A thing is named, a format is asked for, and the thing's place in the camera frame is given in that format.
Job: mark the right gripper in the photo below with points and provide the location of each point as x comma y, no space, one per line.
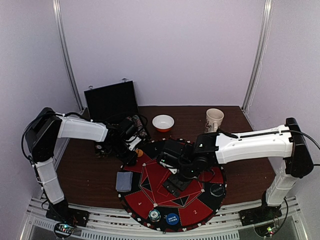
178,178

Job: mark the black poker chip case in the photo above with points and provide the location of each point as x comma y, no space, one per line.
112,104

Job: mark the stack of poker chips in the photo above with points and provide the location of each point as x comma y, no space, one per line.
154,215

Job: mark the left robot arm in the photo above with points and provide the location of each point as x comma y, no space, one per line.
42,134

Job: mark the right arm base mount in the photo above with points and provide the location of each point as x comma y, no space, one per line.
265,220

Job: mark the blue backed card deck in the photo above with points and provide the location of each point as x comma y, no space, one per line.
124,181

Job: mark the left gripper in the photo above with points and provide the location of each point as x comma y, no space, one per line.
129,159

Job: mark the white bowl orange outside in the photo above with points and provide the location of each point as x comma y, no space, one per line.
163,123

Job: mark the cream ceramic mug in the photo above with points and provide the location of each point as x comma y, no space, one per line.
213,121

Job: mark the blue small blind button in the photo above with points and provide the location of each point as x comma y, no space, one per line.
172,219

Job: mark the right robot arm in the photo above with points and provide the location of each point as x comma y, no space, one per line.
215,148

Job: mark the left aluminium frame post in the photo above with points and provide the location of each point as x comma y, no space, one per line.
65,53

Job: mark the right aluminium frame post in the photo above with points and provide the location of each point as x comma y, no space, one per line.
257,64

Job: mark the aluminium frame post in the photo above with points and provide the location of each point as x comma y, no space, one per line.
65,53
257,64

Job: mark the orange big blind button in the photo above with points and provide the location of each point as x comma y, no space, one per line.
139,153

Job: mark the round red black poker mat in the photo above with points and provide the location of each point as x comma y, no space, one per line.
195,206

